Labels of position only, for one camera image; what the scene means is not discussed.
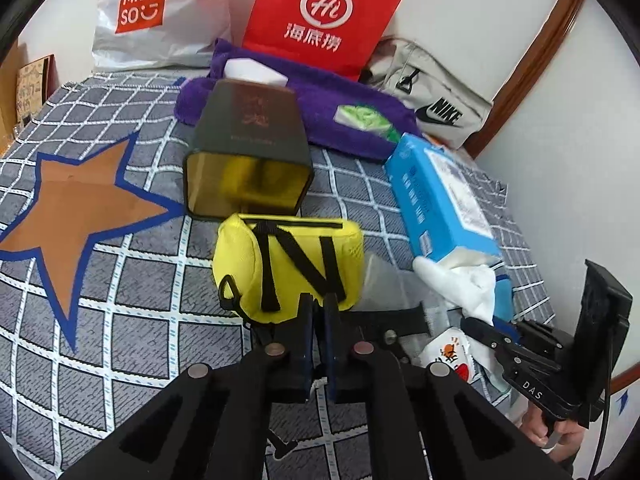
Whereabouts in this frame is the brown star mat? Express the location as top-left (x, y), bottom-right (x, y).
top-left (1, 131), bottom-right (184, 348)

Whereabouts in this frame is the red Haidilao paper bag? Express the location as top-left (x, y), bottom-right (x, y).
top-left (242, 0), bottom-right (401, 80)

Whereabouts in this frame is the purple plush towel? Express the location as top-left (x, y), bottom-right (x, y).
top-left (175, 39), bottom-right (421, 162)

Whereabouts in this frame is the blue tissue pack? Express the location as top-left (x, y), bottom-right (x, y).
top-left (383, 132), bottom-right (504, 265)

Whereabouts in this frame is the yellow pouch with black straps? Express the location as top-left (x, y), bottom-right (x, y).
top-left (212, 214), bottom-right (364, 324)

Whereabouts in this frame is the wooden headboard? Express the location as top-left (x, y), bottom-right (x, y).
top-left (0, 41), bottom-right (27, 154)

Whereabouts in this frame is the white printed sock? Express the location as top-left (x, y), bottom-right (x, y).
top-left (416, 327), bottom-right (510, 393)

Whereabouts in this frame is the grey checked bed cover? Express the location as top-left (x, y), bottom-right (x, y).
top-left (1, 72), bottom-right (554, 479)

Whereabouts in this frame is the blue star mat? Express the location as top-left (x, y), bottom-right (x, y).
top-left (494, 274), bottom-right (514, 323)

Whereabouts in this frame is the dark green tea tin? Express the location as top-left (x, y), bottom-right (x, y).
top-left (183, 79), bottom-right (314, 220)

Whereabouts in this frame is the person's right hand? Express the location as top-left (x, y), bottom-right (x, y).
top-left (520, 403), bottom-right (586, 463)

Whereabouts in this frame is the green tissue packet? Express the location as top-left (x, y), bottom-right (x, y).
top-left (333, 104), bottom-right (400, 143)

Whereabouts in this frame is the grey Nike waist bag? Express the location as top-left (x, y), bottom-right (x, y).
top-left (362, 38), bottom-right (492, 150)

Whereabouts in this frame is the white Miniso plastic bag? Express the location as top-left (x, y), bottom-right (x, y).
top-left (92, 0), bottom-right (232, 72)

